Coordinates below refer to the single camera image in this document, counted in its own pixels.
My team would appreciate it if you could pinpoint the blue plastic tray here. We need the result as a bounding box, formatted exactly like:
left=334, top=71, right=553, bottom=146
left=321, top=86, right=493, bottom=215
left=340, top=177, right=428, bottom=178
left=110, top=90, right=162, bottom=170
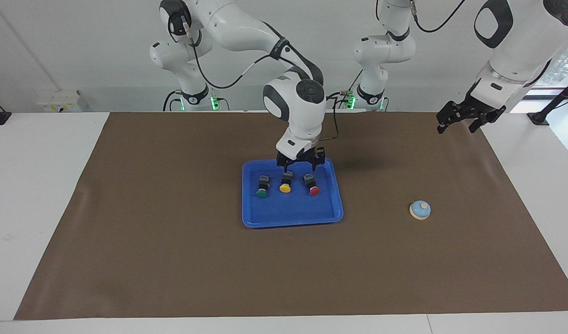
left=241, top=157, right=344, bottom=229

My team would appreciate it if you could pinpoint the white wall socket box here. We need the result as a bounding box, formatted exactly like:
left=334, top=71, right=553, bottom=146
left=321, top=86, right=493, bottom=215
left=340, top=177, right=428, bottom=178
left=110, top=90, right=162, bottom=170
left=36, top=90, right=83, bottom=113

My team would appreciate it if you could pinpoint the black angled stand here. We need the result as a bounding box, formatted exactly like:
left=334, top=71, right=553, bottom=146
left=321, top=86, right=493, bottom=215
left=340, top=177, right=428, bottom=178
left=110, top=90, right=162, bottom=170
left=527, top=74, right=568, bottom=126

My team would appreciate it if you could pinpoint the black right arm base cable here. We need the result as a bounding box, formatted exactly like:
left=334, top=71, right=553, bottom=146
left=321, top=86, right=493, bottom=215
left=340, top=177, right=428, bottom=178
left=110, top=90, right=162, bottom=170
left=162, top=90, right=185, bottom=112

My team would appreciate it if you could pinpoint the black left arm base cable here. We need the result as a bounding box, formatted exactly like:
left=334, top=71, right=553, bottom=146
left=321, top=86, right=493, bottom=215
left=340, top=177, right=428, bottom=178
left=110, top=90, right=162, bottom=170
left=326, top=70, right=364, bottom=110

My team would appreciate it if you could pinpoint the window with green foliage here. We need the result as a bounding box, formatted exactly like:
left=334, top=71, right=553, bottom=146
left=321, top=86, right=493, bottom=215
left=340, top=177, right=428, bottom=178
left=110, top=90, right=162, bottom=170
left=530, top=35, right=568, bottom=91

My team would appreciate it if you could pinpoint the red push button switch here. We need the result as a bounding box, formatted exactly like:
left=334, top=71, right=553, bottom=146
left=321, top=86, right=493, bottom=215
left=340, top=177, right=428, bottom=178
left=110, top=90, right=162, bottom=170
left=303, top=173, right=322, bottom=197

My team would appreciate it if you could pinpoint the brown table mat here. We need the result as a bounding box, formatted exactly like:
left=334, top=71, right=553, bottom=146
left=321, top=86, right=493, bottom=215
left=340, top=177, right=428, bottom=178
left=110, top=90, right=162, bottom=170
left=13, top=111, right=568, bottom=321

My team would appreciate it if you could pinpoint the black arm base cable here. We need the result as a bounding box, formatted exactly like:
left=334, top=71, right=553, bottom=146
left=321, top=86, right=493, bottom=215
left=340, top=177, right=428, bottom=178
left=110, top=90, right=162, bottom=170
left=326, top=70, right=364, bottom=110
left=162, top=90, right=185, bottom=112

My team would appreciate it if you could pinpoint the light blue desk bell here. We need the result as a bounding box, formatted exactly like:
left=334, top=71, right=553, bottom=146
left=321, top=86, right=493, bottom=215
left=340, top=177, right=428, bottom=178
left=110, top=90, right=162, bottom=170
left=409, top=200, right=432, bottom=220

